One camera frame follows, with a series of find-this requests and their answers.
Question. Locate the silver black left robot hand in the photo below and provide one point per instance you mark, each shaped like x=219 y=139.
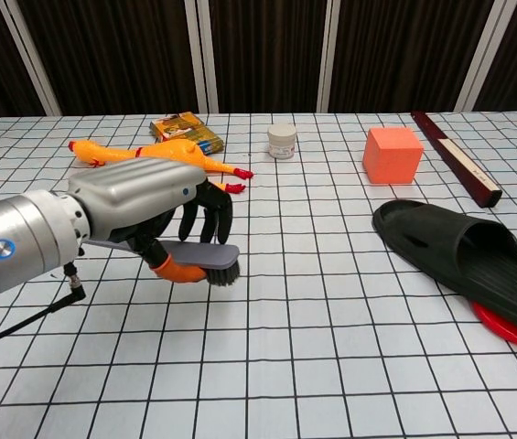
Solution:
x=139 y=192

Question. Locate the black rubber slipper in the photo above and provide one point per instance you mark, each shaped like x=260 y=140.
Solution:
x=491 y=274

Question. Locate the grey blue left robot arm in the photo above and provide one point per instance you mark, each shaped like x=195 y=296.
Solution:
x=20 y=242

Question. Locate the yellow rubber chicken toy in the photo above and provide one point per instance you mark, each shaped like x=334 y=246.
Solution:
x=102 y=153

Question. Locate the yellow green card box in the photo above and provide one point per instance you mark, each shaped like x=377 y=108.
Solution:
x=185 y=128

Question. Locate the small white jar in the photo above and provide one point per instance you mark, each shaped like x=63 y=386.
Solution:
x=282 y=142

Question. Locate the white black checkered tablecloth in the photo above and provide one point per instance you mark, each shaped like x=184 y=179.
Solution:
x=240 y=356

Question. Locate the orange foam cube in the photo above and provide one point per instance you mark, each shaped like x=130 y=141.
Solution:
x=390 y=157

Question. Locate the dark red folded fan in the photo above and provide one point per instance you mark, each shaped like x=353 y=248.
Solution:
x=457 y=157

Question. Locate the red disc with hole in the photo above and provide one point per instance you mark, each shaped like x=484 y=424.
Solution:
x=500 y=327

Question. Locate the dark folding screen white frame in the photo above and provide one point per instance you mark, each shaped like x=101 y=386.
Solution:
x=125 y=55

